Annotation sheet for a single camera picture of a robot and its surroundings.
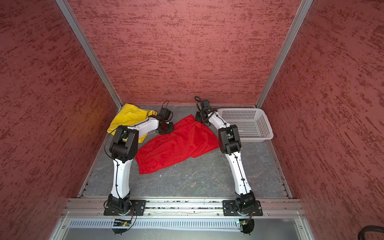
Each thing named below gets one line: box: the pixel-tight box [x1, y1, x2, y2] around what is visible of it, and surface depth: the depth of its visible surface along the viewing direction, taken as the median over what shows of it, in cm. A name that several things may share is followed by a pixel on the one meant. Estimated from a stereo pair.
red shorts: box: [135, 114, 220, 175], surface depth 96 cm
